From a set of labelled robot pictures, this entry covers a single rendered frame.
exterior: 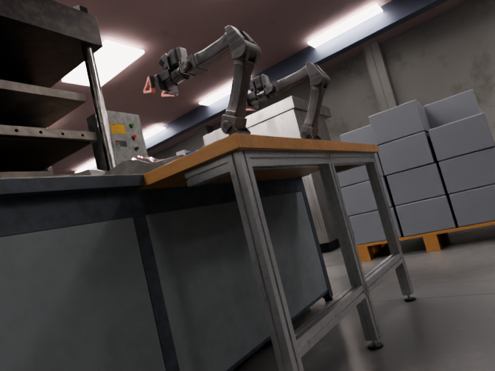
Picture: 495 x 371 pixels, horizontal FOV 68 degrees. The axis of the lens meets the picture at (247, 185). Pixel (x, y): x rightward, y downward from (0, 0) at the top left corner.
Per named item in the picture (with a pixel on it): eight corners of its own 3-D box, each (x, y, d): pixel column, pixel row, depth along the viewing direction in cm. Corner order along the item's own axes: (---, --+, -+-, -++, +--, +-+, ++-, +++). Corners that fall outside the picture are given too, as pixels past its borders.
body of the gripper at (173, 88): (153, 76, 148) (164, 68, 144) (172, 80, 156) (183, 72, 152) (157, 90, 147) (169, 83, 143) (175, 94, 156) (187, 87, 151)
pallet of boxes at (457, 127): (516, 221, 323) (475, 95, 334) (527, 237, 255) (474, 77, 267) (380, 245, 386) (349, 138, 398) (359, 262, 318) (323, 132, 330)
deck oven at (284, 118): (364, 234, 521) (329, 107, 541) (333, 252, 423) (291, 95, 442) (278, 250, 606) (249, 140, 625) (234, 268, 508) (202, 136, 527)
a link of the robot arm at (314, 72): (264, 84, 188) (317, 57, 171) (274, 87, 196) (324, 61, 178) (270, 107, 187) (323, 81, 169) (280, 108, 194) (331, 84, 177)
